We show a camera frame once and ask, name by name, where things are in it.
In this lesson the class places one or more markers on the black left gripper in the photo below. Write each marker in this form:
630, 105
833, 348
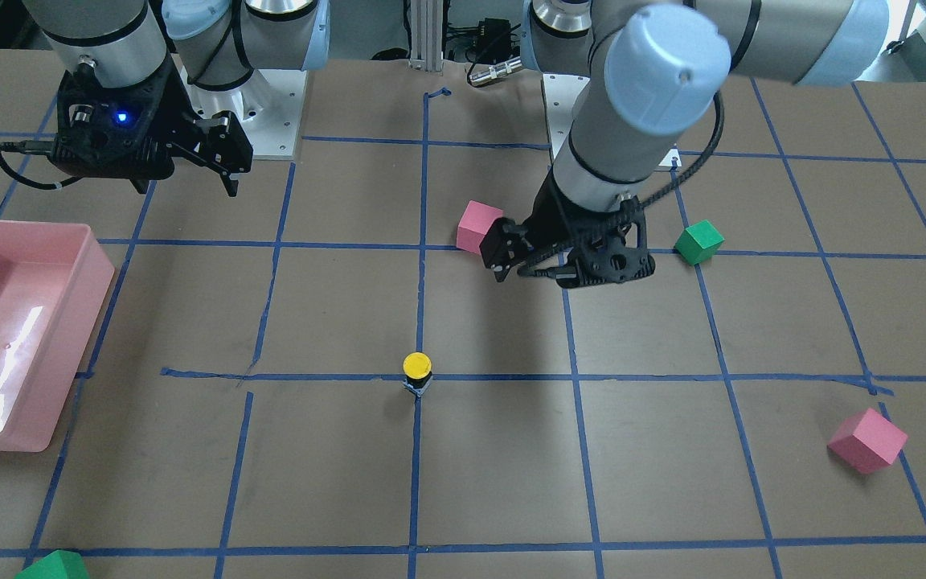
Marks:
547, 219

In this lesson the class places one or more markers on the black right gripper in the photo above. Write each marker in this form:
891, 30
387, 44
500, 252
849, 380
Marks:
179, 127

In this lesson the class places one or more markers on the yellow push button switch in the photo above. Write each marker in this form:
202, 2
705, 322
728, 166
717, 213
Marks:
418, 373

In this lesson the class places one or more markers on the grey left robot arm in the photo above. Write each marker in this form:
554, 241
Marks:
652, 113

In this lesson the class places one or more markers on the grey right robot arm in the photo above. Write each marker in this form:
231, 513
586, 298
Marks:
219, 48

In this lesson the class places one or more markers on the pink foam cube centre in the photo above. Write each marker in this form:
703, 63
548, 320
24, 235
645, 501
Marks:
474, 225

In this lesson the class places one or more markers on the pink foam cube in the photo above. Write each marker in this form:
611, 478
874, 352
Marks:
474, 225
868, 442

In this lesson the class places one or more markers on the pink plastic tray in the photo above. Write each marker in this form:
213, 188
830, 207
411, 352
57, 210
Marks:
54, 278

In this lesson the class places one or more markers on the green foam cube near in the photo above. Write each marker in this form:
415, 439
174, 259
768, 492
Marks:
699, 242

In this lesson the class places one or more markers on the green foam cube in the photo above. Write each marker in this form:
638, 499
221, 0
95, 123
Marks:
59, 564
699, 242

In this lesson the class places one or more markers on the green foam cube far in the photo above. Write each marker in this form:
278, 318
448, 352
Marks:
59, 564

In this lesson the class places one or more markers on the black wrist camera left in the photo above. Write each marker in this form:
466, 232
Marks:
600, 255

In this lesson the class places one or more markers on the silver cable connector plug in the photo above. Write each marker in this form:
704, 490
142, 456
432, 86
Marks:
495, 72

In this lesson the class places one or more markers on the black device behind post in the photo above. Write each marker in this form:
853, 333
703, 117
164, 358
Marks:
492, 41

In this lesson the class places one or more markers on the aluminium profile post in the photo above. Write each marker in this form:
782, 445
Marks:
426, 35

